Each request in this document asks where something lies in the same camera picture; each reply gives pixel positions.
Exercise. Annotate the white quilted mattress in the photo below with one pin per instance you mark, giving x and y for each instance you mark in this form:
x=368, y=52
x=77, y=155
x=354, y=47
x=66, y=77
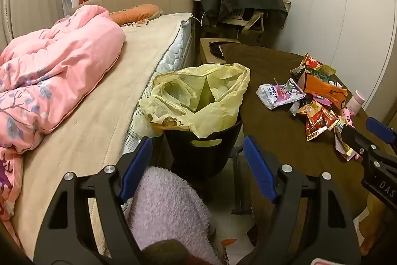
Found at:
x=173, y=47

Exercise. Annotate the brown table cloth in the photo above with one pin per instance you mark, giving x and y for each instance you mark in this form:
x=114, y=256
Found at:
x=273, y=134

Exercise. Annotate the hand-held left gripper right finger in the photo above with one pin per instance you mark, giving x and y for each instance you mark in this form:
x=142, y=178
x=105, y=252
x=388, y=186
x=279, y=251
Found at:
x=259, y=168

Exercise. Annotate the pink white tissue packet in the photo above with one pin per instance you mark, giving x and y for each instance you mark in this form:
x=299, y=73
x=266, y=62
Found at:
x=277, y=94

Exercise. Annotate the orange pillow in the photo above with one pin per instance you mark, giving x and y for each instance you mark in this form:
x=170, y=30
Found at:
x=133, y=13

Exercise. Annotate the pink caterpillar toy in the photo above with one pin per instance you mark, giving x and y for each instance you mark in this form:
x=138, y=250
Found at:
x=346, y=116

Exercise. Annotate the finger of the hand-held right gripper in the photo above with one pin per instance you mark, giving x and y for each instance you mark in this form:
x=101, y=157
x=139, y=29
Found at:
x=380, y=128
x=356, y=140

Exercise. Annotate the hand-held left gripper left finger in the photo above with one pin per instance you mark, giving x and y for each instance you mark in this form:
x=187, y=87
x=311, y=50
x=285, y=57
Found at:
x=136, y=168

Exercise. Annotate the black trash bin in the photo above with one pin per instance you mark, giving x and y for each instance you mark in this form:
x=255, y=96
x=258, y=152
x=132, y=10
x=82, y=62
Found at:
x=204, y=159

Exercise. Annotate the brown fuzzy cloth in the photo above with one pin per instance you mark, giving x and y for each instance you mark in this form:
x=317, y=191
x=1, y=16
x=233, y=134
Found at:
x=167, y=252

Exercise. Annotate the black table leg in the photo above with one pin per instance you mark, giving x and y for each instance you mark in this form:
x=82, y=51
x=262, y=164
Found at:
x=240, y=178

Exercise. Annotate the beige office chair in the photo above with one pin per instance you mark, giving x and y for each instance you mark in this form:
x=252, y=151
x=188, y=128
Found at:
x=245, y=24

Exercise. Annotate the pink cup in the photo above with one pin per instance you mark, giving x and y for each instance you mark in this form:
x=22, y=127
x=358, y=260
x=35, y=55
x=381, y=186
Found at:
x=356, y=102

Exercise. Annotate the cardboard box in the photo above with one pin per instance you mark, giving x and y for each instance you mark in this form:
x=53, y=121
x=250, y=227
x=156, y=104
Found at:
x=204, y=54

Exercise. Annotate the bed with beige sheet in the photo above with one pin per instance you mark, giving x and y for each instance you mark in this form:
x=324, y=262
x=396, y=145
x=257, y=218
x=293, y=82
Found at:
x=102, y=116

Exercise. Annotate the pile of snack wrappers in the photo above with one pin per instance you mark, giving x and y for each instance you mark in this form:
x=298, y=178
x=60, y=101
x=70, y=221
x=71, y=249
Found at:
x=322, y=88

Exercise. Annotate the yellow plastic bag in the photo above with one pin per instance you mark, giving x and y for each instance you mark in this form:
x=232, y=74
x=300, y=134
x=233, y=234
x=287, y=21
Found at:
x=198, y=91

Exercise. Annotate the pink floral quilt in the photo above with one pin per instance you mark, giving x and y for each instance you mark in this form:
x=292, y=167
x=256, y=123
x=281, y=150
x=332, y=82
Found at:
x=62, y=60

